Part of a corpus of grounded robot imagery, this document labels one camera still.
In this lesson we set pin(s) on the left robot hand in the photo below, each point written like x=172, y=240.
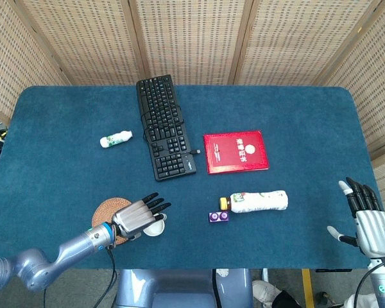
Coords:
x=138, y=216

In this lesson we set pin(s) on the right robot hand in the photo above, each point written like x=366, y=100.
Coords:
x=369, y=224

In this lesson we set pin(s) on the white cup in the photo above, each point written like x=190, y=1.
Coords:
x=154, y=228

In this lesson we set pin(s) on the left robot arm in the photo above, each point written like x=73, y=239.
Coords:
x=48, y=256

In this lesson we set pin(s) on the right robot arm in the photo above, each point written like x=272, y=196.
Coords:
x=383, y=284

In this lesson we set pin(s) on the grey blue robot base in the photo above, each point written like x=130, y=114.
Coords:
x=179, y=288

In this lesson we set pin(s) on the brown woven round coaster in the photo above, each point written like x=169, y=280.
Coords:
x=106, y=211

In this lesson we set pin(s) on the blue felt table cover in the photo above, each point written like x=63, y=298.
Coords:
x=83, y=160

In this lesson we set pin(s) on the small purple box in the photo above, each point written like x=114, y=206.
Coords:
x=218, y=217

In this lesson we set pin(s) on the small white plastic bottle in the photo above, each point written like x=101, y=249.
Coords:
x=115, y=139

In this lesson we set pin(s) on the black computer keyboard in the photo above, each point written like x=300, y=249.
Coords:
x=165, y=126

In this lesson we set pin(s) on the large white drink bottle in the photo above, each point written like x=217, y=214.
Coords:
x=260, y=201

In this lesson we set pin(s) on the red certificate book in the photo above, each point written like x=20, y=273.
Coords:
x=235, y=152

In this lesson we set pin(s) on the white shoe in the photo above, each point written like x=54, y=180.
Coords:
x=264, y=290

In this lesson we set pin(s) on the woven bamboo folding screen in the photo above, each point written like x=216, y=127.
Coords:
x=192, y=38

